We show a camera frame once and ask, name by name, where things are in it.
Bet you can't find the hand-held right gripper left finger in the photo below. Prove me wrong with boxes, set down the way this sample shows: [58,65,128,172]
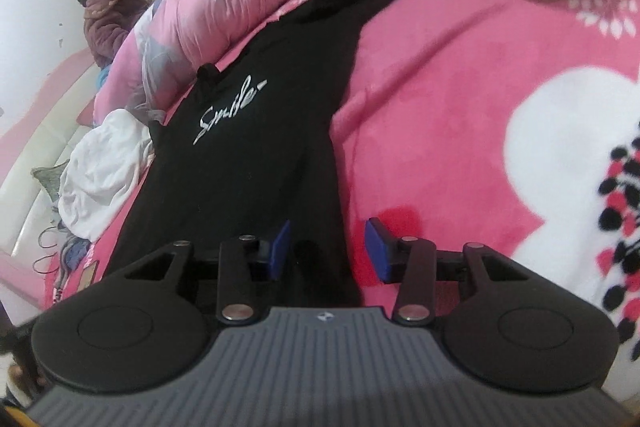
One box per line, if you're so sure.
[125,221,293,324]

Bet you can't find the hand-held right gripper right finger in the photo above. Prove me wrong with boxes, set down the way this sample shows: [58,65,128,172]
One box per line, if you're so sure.
[364,217,531,326]

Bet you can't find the black printed t-shirt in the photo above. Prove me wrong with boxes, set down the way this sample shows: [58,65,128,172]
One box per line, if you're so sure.
[107,0,429,309]

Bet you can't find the pink flower print blanket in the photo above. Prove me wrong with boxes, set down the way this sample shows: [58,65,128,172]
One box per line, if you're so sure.
[42,0,640,360]

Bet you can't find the brown flat object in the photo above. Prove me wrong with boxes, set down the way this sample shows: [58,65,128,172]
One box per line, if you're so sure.
[80,259,102,288]

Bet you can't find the white crumpled garment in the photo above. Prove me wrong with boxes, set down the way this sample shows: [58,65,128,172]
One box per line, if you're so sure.
[57,109,157,241]

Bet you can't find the grey patterned pillow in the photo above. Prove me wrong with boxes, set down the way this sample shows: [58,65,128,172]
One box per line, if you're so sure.
[30,159,72,204]

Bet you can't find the pink white bed headboard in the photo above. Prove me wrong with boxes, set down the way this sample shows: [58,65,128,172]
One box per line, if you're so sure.
[0,41,107,259]

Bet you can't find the thin black cable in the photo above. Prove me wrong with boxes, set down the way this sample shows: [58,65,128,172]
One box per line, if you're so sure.
[32,226,67,269]

